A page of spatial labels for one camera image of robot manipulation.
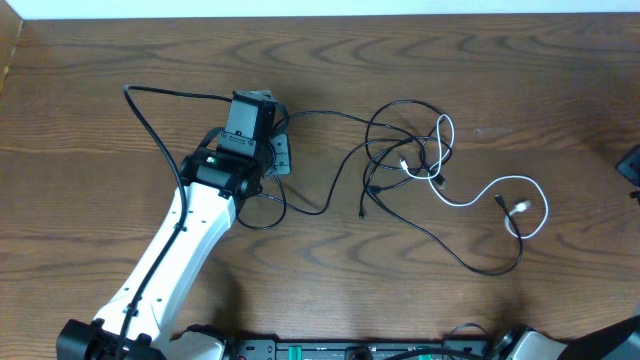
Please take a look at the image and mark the white usb cable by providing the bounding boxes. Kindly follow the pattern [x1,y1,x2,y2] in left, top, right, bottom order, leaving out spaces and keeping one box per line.
[398,113,550,240]

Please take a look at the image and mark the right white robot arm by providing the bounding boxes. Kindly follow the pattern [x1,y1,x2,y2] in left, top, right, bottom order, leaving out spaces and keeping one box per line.
[558,145,639,360]

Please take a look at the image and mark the black usb cable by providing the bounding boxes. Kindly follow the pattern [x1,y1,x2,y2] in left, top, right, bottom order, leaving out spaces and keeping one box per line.
[234,109,454,232]
[357,98,524,277]

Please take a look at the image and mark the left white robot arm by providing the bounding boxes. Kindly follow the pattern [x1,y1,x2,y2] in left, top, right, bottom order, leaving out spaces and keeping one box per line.
[56,90,286,359]

